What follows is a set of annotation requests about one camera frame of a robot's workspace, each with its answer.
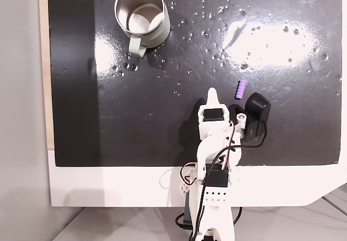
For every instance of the black glossy table mat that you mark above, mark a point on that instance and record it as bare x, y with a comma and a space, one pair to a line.
135, 116

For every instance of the purple ribbed pen grip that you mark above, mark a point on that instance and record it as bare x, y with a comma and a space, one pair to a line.
241, 90

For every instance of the pale green steel mug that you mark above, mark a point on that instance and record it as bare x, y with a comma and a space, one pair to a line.
162, 31

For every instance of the black oval camera box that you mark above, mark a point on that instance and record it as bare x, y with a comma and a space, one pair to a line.
257, 107

